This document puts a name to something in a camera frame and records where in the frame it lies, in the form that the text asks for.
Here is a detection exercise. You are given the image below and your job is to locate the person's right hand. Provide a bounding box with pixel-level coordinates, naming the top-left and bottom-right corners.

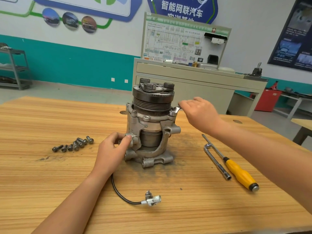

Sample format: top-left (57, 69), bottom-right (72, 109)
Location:
top-left (178, 97), bottom-right (226, 136)

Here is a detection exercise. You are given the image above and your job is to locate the person's left hand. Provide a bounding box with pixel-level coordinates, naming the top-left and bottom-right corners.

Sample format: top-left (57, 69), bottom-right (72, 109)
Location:
top-left (90, 132), bottom-right (133, 179)

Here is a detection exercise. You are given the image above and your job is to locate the grey metal compressor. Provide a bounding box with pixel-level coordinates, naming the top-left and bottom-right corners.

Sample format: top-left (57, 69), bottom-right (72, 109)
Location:
top-left (111, 78), bottom-right (181, 207)

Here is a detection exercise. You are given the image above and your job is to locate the person's right forearm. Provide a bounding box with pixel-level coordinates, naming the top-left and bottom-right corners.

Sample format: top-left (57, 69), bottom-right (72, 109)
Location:
top-left (212, 122), bottom-right (312, 215)

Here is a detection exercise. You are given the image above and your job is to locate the person's left forearm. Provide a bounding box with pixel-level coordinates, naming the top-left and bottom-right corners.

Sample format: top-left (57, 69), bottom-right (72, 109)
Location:
top-left (32, 170), bottom-right (108, 234)

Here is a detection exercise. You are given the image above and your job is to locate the beige workbench cabinet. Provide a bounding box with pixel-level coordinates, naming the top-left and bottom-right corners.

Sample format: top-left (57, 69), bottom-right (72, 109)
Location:
top-left (133, 58), bottom-right (269, 117)

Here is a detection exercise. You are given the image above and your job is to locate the silver L-shaped socket wrench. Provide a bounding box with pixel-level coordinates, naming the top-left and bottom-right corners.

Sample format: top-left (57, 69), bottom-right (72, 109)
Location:
top-left (204, 144), bottom-right (232, 181)

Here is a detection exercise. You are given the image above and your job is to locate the red cabinet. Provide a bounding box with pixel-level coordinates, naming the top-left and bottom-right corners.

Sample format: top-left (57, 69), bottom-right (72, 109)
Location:
top-left (254, 88), bottom-right (282, 112)

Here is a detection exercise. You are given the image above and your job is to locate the small black device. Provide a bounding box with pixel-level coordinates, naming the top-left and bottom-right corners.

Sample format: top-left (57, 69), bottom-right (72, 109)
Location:
top-left (250, 63), bottom-right (263, 77)

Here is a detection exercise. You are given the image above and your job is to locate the white wiring display board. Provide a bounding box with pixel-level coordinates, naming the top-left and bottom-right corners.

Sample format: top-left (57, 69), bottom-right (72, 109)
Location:
top-left (141, 12), bottom-right (232, 67)

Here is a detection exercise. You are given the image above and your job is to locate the wooden side table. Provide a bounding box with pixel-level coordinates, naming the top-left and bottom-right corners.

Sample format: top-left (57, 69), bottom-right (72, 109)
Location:
top-left (292, 118), bottom-right (312, 145)

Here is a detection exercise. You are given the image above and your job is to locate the grey metal shelf cart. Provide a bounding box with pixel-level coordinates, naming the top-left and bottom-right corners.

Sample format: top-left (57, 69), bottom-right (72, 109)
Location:
top-left (0, 44), bottom-right (32, 91)

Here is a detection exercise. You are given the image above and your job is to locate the blue rounded infographic panel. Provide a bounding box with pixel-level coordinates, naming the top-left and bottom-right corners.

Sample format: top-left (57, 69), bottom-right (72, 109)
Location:
top-left (32, 0), bottom-right (143, 22)

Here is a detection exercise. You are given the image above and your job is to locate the yellow handled screwdriver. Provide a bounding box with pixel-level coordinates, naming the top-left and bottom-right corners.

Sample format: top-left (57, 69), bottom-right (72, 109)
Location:
top-left (202, 134), bottom-right (260, 193)

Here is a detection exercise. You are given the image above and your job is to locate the blue hexagon wall sign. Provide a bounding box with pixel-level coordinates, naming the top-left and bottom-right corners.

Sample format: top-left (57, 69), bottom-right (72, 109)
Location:
top-left (147, 0), bottom-right (219, 24)

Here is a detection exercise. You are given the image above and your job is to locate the dark wall poster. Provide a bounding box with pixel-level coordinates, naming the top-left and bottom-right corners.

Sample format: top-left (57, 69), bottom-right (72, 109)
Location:
top-left (267, 0), bottom-right (312, 72)

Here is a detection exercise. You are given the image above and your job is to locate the round photo wall decal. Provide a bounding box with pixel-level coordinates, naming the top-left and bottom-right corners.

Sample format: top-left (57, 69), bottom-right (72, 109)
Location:
top-left (81, 15), bottom-right (97, 33)
top-left (62, 11), bottom-right (80, 30)
top-left (42, 7), bottom-right (61, 27)

